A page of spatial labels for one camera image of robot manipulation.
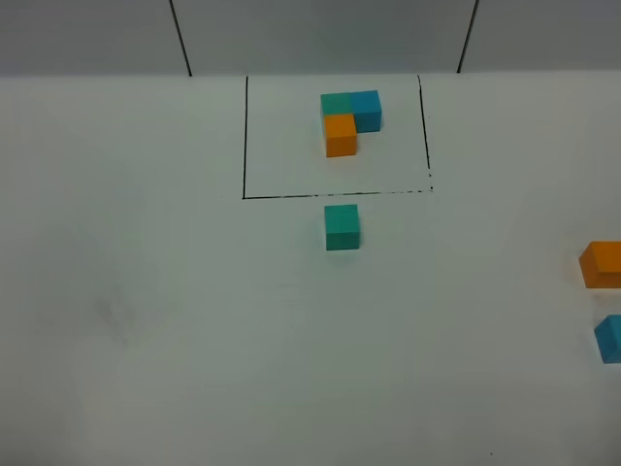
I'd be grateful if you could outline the green template block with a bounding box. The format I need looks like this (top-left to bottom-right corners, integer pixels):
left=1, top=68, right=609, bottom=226
left=320, top=92, right=353, bottom=117

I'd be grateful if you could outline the blue template block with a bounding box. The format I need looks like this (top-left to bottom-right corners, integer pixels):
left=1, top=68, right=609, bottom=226
left=349, top=90, right=382, bottom=133

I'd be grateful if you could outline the orange template block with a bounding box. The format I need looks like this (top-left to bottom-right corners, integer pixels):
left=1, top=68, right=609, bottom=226
left=323, top=114, right=357, bottom=157

